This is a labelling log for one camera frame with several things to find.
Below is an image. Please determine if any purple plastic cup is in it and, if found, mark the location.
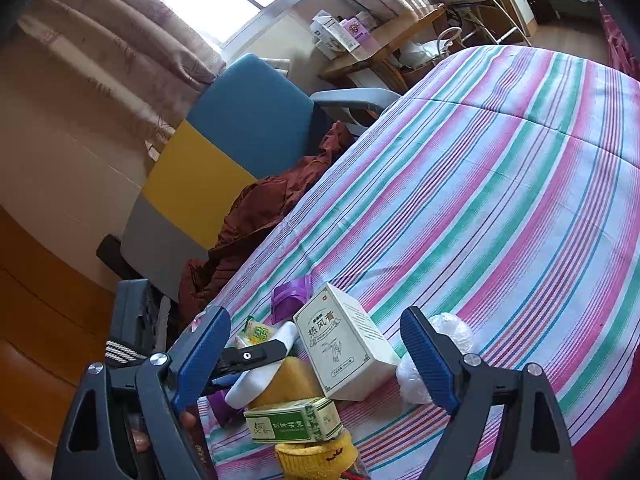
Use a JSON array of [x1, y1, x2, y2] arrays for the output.
[[271, 274, 314, 323]]

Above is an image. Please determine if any grey yellow blue armchair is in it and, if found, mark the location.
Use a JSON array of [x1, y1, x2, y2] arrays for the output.
[[120, 54, 399, 299]]

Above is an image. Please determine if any person's left hand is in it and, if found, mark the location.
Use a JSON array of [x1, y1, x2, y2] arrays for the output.
[[130, 411, 200, 453]]

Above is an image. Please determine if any white ointment box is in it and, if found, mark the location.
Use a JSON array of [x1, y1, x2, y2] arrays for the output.
[[293, 283, 400, 402]]

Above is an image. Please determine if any purple box on desk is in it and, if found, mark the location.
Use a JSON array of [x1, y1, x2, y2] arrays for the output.
[[341, 16, 370, 44]]

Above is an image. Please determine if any white carton on desk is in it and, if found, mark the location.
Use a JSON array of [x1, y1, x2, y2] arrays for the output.
[[309, 10, 360, 60]]

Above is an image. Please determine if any white plastic bag ball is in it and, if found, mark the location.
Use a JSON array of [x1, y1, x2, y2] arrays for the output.
[[396, 307, 474, 414]]

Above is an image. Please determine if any dark red jacket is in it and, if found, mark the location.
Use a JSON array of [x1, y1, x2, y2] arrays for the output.
[[172, 122, 355, 330]]

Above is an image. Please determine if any pink curtain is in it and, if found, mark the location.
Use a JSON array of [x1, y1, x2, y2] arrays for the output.
[[17, 0, 226, 158]]

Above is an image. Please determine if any green medicine box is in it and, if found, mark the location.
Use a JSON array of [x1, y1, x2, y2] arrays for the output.
[[244, 396, 343, 443]]

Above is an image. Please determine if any yellow knitted hat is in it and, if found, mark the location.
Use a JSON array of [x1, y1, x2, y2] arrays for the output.
[[274, 430, 358, 479]]

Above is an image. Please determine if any wooden desk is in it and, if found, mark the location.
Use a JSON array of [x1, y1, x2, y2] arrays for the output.
[[319, 4, 446, 94]]

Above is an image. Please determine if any striped bed sheet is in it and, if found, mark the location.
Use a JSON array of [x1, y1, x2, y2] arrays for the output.
[[196, 44, 640, 480]]

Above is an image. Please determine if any cracker snack packet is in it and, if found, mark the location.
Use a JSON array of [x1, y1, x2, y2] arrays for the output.
[[234, 315, 277, 349]]

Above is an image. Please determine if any white sponge block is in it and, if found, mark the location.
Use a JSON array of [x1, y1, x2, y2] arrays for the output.
[[224, 321, 298, 410]]

